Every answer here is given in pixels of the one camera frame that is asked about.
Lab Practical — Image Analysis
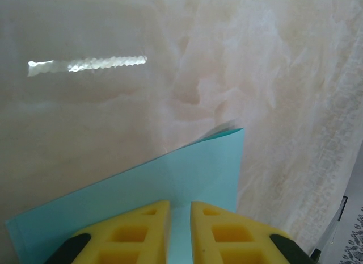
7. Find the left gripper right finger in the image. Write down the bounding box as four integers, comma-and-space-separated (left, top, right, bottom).
189, 200, 311, 264

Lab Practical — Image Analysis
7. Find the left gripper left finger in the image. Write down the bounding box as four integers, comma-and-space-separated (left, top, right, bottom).
53, 200, 171, 264

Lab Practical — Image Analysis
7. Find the light blue paper sheet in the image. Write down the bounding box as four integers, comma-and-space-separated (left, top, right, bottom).
5, 120, 245, 264

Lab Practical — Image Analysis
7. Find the aluminium side rail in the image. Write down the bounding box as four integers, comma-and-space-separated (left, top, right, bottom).
311, 194, 349, 264

